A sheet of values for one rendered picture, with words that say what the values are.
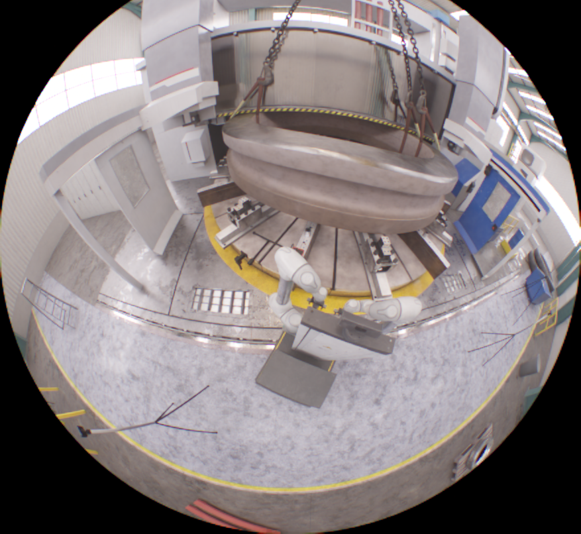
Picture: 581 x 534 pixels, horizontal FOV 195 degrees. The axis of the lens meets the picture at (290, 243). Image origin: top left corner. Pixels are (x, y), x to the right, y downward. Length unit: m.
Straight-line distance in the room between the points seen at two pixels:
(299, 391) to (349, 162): 2.00
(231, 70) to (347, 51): 2.70
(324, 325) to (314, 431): 2.14
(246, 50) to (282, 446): 6.89
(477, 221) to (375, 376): 4.94
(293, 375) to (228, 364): 1.17
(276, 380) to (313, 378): 0.29
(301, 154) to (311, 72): 3.19
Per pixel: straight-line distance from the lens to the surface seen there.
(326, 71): 4.68
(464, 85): 5.40
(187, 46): 3.68
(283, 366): 1.48
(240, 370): 2.41
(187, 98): 3.05
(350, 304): 1.43
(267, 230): 2.79
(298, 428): 2.53
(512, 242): 9.30
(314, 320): 0.56
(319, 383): 1.52
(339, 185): 1.93
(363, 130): 6.11
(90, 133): 2.99
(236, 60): 4.80
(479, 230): 5.94
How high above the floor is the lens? 2.33
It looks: 51 degrees down
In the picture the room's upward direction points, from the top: 1 degrees clockwise
